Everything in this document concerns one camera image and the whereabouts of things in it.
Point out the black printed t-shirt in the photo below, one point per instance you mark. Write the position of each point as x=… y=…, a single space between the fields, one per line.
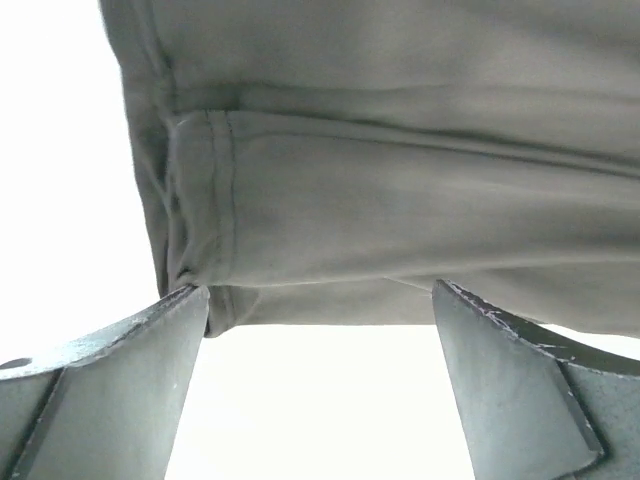
x=325 y=162

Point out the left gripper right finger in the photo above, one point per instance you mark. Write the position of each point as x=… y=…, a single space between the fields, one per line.
x=535 y=404

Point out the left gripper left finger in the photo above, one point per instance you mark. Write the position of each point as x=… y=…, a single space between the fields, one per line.
x=107 y=405

